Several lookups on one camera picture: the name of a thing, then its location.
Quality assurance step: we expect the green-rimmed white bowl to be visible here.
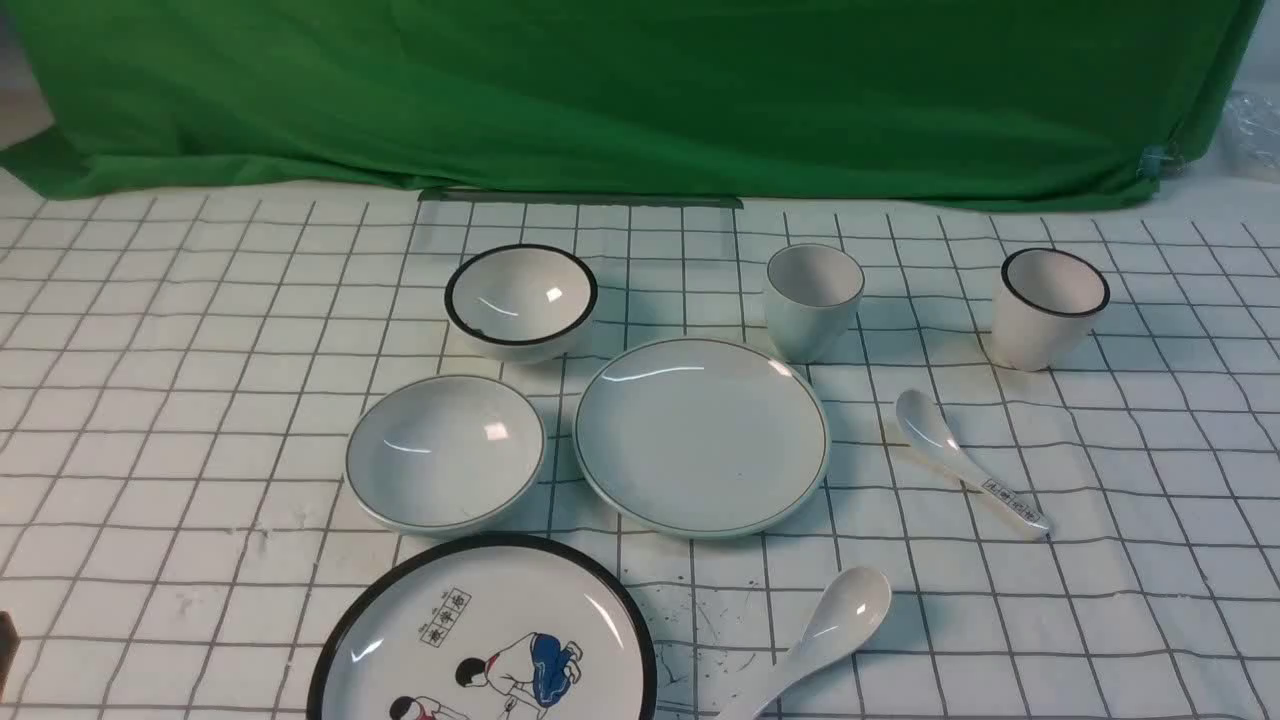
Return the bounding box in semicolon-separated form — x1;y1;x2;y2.
343;374;548;538

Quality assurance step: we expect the plain white cup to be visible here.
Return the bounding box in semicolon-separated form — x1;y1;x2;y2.
764;243;865;364

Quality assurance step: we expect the green-rimmed white plate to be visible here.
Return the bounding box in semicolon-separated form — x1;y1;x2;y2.
573;337;832;539

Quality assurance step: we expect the plain white ceramic spoon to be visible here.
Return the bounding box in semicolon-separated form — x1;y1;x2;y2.
717;566;893;719

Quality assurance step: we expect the black-rimmed white bowl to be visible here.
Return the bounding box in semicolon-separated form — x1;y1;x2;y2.
444;243;600;364

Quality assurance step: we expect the green backdrop cloth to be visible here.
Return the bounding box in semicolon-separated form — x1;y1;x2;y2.
3;1;1265;213

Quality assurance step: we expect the black-rimmed illustrated plate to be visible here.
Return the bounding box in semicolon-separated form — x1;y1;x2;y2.
305;533;657;719

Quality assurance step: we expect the white grid tablecloth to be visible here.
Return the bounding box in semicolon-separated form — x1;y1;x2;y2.
1;190;1279;719

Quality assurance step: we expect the black-rimmed white cup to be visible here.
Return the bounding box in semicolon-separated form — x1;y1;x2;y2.
991;247;1111;372

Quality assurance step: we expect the white spoon with label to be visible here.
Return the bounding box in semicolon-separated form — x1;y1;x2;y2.
893;389;1052;541

